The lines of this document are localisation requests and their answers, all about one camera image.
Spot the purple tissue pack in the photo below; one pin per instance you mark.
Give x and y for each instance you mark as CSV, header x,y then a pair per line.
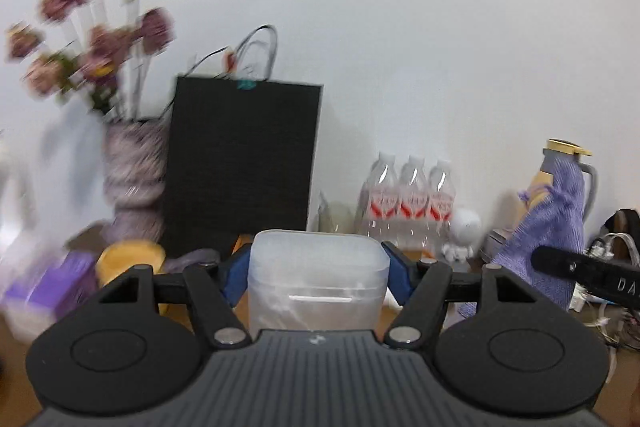
x,y
60,282

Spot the patterned purple vase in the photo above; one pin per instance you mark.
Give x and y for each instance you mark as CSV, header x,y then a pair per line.
x,y
135,177

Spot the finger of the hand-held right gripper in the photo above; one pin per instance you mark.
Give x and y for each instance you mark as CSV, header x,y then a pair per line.
x,y
560,261

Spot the purple knitted cloth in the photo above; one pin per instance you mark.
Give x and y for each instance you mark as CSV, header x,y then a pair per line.
x,y
550,227

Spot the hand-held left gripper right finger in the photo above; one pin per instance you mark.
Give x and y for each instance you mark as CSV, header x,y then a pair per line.
x,y
397,272

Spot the white astronaut figurine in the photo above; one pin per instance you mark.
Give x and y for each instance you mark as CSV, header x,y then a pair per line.
x,y
462,227

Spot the clear water bottle red label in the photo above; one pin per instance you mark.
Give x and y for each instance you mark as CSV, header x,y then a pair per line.
x,y
382,202
441,202
412,202

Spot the yellow thermos jug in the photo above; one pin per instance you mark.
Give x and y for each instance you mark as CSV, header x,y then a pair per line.
x,y
542,179

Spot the black paper bag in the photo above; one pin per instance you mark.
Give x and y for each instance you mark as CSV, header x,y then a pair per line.
x,y
240,157

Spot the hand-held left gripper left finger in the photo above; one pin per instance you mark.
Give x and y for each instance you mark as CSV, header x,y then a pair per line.
x,y
235,274

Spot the clear drinking glass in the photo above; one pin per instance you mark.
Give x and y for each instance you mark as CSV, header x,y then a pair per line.
x,y
337,214

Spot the yellow mug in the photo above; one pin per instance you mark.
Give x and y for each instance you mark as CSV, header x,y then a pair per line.
x,y
127,259

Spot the translucent plastic container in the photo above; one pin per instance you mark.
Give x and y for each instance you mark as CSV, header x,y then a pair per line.
x,y
320,267

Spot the artificial pink flower bouquet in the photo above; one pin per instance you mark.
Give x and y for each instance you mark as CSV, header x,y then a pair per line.
x,y
100,47

